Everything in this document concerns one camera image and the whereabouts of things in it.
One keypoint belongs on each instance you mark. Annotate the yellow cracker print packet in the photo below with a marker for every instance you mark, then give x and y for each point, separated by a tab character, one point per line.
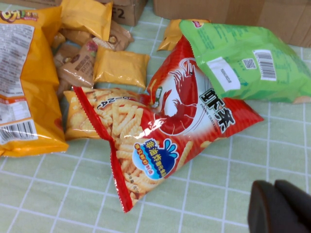
75	116

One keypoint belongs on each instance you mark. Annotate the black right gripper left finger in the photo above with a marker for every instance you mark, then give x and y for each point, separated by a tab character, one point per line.
267	211

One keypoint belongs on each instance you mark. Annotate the green snack bag with barcode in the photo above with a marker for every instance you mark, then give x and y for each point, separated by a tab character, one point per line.
230	43

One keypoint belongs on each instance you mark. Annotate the yellow snack packet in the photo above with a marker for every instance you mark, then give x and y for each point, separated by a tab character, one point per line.
58	40
170	36
85	14
119	65

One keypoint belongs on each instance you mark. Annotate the cardboard box with printed address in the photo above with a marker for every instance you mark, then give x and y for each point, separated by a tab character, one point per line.
128	12

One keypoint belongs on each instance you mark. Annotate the brown snack packet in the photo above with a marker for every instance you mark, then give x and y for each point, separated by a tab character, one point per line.
121	36
64	54
77	70

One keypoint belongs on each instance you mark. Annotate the green checked tablecloth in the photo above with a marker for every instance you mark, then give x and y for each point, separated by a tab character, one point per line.
73	194

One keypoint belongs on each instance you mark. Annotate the big orange fries snack bag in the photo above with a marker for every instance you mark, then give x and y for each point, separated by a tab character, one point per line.
36	72

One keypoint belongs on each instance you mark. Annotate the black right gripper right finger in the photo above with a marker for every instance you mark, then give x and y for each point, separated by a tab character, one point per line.
301	208

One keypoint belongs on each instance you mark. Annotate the taped cardboard box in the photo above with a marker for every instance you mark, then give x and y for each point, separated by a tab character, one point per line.
243	12

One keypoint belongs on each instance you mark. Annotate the red prawn cracker bag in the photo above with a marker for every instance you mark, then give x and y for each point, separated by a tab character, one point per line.
175	114

